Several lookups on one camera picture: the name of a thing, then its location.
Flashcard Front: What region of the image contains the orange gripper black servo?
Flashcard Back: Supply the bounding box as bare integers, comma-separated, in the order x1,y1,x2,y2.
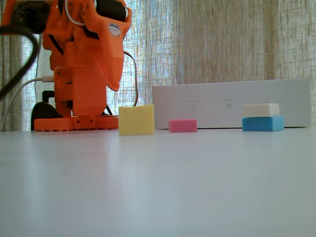
86,0,132,92

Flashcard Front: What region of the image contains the pink foam cuboid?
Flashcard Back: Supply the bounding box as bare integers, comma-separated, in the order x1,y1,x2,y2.
168,118,198,133

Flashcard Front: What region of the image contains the yellow foam cuboid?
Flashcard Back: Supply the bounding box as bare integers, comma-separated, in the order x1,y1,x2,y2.
118,104,155,136

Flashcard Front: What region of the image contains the white cardboard bin box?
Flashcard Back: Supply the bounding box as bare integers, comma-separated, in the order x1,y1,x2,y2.
152,78,311,129

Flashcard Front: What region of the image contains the white foam cuboid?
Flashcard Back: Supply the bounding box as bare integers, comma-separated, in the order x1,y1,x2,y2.
242,103,280,118

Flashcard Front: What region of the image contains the blue foam cuboid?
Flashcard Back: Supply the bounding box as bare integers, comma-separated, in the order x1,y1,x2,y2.
241,116,284,132

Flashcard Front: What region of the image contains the black table clamp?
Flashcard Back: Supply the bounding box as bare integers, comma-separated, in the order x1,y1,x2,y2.
31,90,63,131

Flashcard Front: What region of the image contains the beige woven curtain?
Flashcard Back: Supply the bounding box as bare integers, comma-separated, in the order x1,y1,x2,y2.
0,0,316,132

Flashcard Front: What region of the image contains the red white black servo wire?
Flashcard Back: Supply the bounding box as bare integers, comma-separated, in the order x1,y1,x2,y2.
122,51,138,108
65,0,87,27

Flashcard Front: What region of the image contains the orange robot base plate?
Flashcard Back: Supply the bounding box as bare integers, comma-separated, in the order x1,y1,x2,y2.
34,115,120,132

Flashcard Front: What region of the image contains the black camera cable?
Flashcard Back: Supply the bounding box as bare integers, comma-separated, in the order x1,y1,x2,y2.
0,26,40,100

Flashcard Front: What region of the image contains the wrist camera in orange mount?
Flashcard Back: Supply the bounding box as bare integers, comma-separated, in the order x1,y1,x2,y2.
0,0,54,35

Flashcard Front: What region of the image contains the white usb cable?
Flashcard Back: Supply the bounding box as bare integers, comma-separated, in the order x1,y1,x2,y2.
1,76,54,132

